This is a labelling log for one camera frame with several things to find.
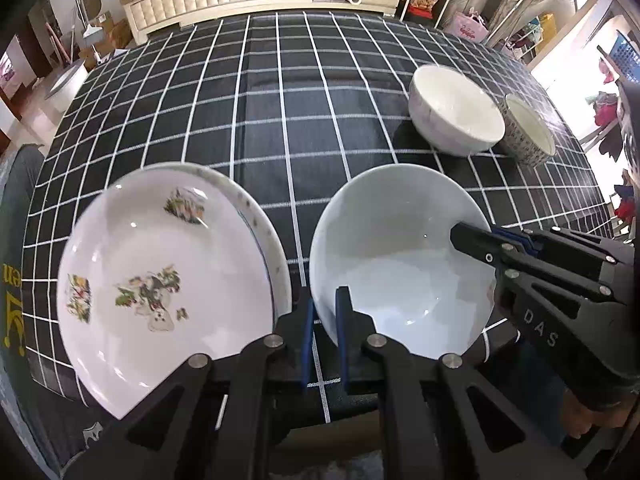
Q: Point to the pink tote bag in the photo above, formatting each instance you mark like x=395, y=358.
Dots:
x=471, y=25

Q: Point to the blue plastic basket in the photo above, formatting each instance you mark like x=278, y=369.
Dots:
x=625, y=57

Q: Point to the pink floral white plate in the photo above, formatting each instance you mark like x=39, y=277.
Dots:
x=248, y=207

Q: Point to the pale blue white bowl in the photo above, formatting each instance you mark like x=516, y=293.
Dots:
x=390, y=260

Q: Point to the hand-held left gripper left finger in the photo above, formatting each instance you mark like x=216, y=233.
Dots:
x=306, y=340

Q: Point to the cardboard boxes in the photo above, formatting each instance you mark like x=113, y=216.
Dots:
x=115, y=30

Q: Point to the black white checked tablecloth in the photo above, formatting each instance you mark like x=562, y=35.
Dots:
x=200, y=110

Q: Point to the round brown wall plaque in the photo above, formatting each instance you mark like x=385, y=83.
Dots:
x=91, y=5

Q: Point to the white mop bucket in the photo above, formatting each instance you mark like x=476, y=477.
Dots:
x=67, y=85

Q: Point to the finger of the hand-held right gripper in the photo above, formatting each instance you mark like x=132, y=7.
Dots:
x=515, y=237
x=472, y=242

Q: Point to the small green-patterned white plate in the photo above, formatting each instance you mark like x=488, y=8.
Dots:
x=125, y=240

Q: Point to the person's right hand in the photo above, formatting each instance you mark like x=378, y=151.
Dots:
x=585, y=422

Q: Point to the red hanging garment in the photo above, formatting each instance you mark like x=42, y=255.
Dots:
x=606, y=110

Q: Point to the white dustpan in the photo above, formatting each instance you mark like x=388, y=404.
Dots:
x=95, y=42

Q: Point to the white pole mop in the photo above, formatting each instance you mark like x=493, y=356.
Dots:
x=77, y=15

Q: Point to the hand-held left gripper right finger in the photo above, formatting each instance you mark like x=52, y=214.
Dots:
x=342, y=335

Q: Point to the cream white bowl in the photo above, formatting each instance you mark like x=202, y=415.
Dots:
x=450, y=105

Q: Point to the green patterned bowl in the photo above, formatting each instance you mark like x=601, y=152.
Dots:
x=530, y=125

